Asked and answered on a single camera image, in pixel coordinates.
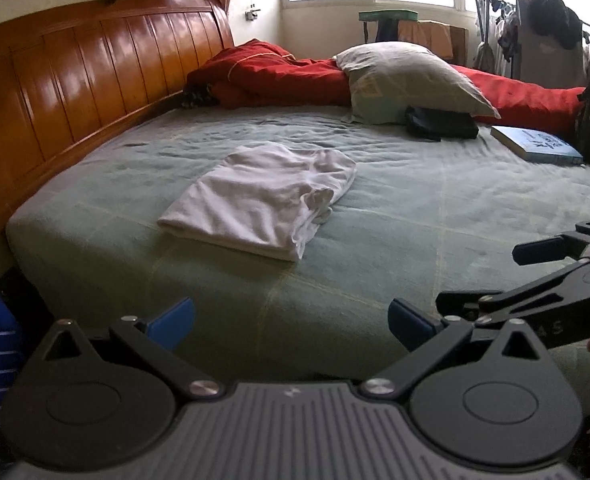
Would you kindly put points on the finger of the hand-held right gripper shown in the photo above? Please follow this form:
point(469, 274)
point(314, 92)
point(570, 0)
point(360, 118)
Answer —
point(545, 250)
point(500, 302)

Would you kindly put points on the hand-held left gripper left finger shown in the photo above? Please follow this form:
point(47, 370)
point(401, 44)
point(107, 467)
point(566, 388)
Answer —
point(172, 322)

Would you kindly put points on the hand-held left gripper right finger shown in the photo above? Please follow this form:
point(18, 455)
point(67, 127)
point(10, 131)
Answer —
point(407, 322)

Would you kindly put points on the white printed t-shirt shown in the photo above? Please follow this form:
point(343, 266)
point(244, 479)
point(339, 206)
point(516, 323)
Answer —
point(265, 195)

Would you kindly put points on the clothes rack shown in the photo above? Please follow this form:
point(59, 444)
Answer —
point(500, 35)

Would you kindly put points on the blue book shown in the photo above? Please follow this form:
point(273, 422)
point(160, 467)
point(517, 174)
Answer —
point(537, 145)

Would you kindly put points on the black pouch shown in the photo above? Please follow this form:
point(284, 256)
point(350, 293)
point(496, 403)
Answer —
point(440, 122)

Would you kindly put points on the grey checked pillow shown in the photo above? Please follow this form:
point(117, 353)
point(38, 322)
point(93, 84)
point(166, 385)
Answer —
point(410, 80)

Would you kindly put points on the dark hanging garments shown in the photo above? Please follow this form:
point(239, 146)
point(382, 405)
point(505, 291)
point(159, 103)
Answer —
point(555, 15)

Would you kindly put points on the brown cardboard box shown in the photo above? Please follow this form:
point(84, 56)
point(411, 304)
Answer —
point(437, 37)

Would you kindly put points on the wooden headboard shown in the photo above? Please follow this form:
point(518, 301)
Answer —
point(75, 90)

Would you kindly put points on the red quilt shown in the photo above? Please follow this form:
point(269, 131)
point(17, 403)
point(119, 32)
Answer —
point(275, 77)

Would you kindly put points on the green stool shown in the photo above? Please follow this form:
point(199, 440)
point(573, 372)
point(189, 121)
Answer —
point(387, 17)

